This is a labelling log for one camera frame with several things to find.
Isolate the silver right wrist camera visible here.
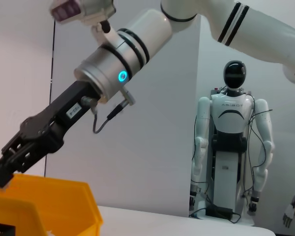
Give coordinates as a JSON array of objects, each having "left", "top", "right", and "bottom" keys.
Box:
[{"left": 50, "top": 0, "right": 117, "bottom": 26}]

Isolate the black mesh pen holder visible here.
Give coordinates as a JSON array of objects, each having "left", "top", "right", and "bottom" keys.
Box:
[{"left": 0, "top": 223, "right": 16, "bottom": 236}]

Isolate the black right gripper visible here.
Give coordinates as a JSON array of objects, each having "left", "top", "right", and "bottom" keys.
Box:
[{"left": 0, "top": 81, "right": 102, "bottom": 189}]

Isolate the yellow plastic bin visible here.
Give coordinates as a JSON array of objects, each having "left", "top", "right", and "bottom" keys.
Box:
[{"left": 0, "top": 173, "right": 104, "bottom": 236}]

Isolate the white humanoid robot black head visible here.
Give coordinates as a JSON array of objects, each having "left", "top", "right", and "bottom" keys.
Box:
[{"left": 189, "top": 60, "right": 276, "bottom": 227}]

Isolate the black power brick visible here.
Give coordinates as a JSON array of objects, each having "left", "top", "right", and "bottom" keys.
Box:
[{"left": 205, "top": 206, "right": 234, "bottom": 219}]

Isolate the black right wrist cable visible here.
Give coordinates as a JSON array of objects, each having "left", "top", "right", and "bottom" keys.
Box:
[{"left": 92, "top": 89, "right": 136, "bottom": 135}]

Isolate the black humanoid robot cable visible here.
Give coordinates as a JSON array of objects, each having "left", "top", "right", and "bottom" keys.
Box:
[{"left": 245, "top": 108, "right": 274, "bottom": 223}]

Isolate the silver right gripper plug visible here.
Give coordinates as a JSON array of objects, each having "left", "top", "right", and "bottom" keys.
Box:
[{"left": 80, "top": 96, "right": 99, "bottom": 110}]

